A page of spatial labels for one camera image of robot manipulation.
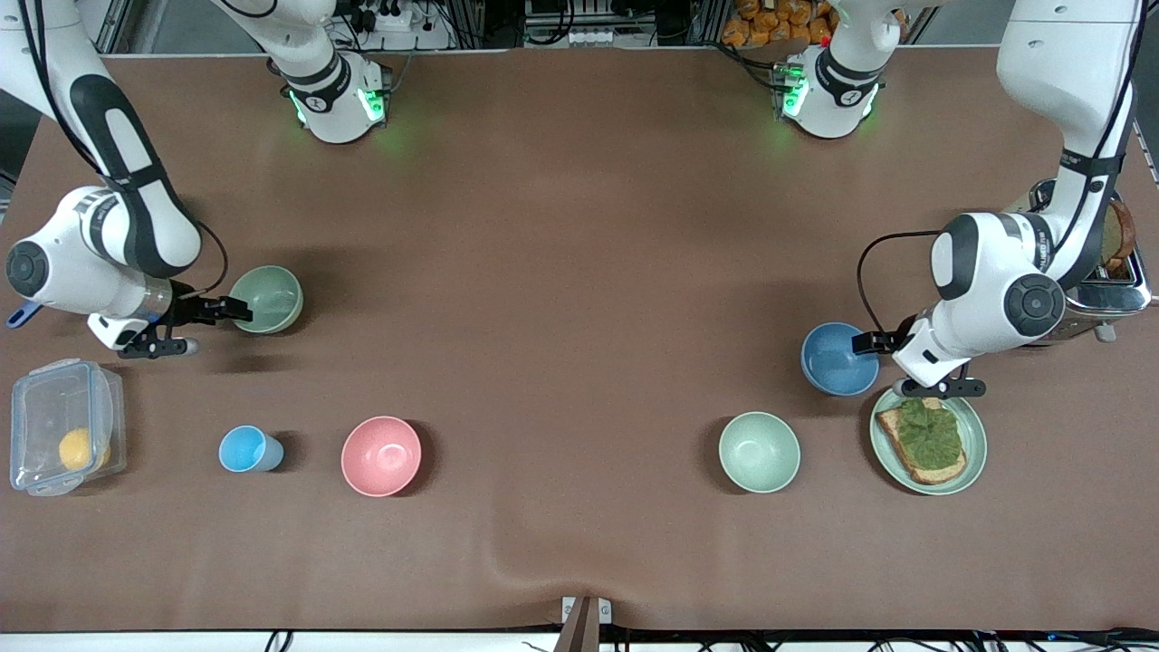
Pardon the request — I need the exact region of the toast slice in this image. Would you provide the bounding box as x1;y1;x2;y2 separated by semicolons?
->
876;397;968;485

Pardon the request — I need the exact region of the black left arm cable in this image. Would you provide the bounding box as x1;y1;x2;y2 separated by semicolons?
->
857;230;947;336

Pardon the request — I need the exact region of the green lettuce leaf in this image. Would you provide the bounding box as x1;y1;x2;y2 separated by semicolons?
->
898;397;963;470

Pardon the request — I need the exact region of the light green plate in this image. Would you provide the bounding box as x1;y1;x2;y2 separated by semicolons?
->
869;385;988;496

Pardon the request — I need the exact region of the blue bowl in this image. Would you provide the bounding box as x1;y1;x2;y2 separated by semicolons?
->
800;321;880;398

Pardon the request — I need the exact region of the orange snack bag pile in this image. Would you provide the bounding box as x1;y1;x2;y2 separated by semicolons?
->
722;0;836;48

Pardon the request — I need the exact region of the yellow lemon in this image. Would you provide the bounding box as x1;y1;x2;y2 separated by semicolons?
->
59;427;111;472

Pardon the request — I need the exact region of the beige and chrome toaster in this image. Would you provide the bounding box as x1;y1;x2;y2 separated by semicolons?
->
1023;178;1153;346

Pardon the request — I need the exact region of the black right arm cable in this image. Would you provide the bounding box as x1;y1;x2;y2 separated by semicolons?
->
18;0;229;300

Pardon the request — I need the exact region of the light blue cup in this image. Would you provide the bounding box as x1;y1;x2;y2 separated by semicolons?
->
218;425;284;474

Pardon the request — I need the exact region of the light green bowl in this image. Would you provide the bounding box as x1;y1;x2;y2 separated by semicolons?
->
226;264;304;335
718;411;801;494

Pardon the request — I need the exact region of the brown bread slice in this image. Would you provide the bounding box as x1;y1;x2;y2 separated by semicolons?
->
1100;199;1138;277

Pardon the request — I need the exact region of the white power strip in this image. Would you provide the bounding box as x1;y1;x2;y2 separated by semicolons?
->
349;0;454;51

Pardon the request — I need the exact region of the metal table edge bracket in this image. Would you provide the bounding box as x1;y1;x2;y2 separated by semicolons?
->
554;596;613;652

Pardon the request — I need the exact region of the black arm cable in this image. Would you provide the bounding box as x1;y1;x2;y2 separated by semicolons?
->
18;0;229;300
857;230;947;336

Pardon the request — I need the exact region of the pink bowl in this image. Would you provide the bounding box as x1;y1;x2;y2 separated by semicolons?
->
340;416;423;498

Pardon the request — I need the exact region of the clear plastic lidded container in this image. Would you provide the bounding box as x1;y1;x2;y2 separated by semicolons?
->
9;359;128;497

